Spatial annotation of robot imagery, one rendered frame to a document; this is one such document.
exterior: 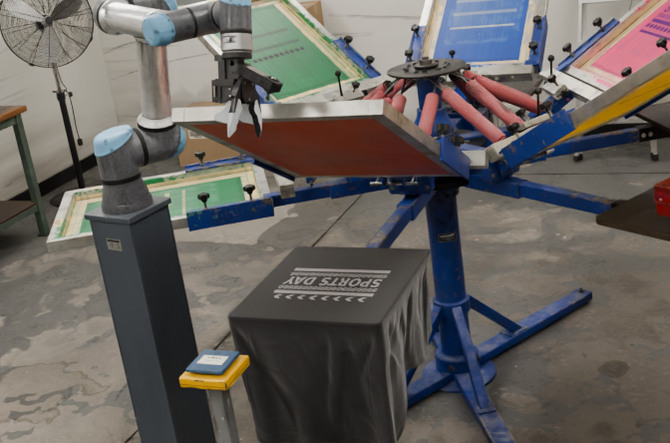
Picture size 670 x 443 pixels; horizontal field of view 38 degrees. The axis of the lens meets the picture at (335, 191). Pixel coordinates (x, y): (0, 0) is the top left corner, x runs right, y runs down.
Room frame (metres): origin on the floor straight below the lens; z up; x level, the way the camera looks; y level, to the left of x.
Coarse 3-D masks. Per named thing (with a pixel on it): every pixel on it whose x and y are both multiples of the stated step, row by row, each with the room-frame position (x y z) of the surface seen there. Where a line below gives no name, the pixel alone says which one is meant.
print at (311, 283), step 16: (304, 272) 2.61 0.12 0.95; (320, 272) 2.59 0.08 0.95; (336, 272) 2.58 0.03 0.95; (352, 272) 2.56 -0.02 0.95; (368, 272) 2.54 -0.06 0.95; (384, 272) 2.53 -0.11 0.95; (288, 288) 2.51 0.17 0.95; (304, 288) 2.50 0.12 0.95; (320, 288) 2.48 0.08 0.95; (336, 288) 2.47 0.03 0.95; (352, 288) 2.45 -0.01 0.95; (368, 288) 2.44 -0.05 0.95
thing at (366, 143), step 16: (304, 128) 2.39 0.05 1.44; (320, 128) 2.38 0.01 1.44; (336, 128) 2.37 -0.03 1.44; (352, 128) 2.36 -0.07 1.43; (368, 128) 2.34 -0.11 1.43; (384, 128) 2.33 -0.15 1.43; (320, 144) 2.56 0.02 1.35; (336, 144) 2.54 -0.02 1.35; (352, 144) 2.53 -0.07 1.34; (368, 144) 2.51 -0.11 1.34; (384, 144) 2.50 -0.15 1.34; (400, 144) 2.48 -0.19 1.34; (352, 160) 2.72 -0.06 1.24; (368, 160) 2.71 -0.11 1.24; (384, 160) 2.69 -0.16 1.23; (400, 160) 2.68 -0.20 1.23; (416, 160) 2.66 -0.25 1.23
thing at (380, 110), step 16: (176, 112) 2.45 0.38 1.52; (192, 112) 2.43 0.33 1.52; (208, 112) 2.41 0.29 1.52; (272, 112) 2.33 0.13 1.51; (288, 112) 2.31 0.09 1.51; (304, 112) 2.29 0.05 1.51; (320, 112) 2.28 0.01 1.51; (336, 112) 2.26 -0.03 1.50; (352, 112) 2.24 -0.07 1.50; (368, 112) 2.23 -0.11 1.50; (384, 112) 2.22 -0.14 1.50; (192, 128) 2.49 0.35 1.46; (400, 128) 2.32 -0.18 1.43; (416, 128) 2.43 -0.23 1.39; (224, 144) 2.65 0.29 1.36; (416, 144) 2.47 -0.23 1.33; (432, 144) 2.54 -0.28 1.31; (256, 160) 2.83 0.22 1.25; (432, 160) 2.64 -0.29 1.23; (304, 176) 3.02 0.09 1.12; (320, 176) 3.00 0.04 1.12; (336, 176) 2.98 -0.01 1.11; (352, 176) 2.96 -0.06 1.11; (368, 176) 2.94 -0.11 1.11; (384, 176) 2.92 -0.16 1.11; (400, 176) 2.90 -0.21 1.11; (416, 176) 2.88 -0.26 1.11; (432, 176) 2.87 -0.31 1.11; (448, 176) 2.85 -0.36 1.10
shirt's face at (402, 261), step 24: (288, 264) 2.69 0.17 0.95; (312, 264) 2.66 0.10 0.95; (336, 264) 2.64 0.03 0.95; (360, 264) 2.61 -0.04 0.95; (384, 264) 2.59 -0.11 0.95; (408, 264) 2.56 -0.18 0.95; (264, 288) 2.54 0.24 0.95; (384, 288) 2.42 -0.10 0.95; (240, 312) 2.40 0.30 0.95; (264, 312) 2.38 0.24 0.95; (288, 312) 2.36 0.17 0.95; (312, 312) 2.33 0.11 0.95; (336, 312) 2.31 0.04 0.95; (360, 312) 2.29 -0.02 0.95; (384, 312) 2.27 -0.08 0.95
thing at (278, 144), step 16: (208, 128) 2.47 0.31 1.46; (224, 128) 2.46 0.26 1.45; (240, 128) 2.45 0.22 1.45; (272, 128) 2.42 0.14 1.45; (288, 128) 2.41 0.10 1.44; (240, 144) 2.63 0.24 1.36; (256, 144) 2.62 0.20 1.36; (272, 144) 2.60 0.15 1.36; (288, 144) 2.58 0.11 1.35; (304, 144) 2.57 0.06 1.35; (272, 160) 2.81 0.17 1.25; (288, 160) 2.79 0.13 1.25; (304, 160) 2.78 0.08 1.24; (320, 160) 2.76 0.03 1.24; (336, 160) 2.74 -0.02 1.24
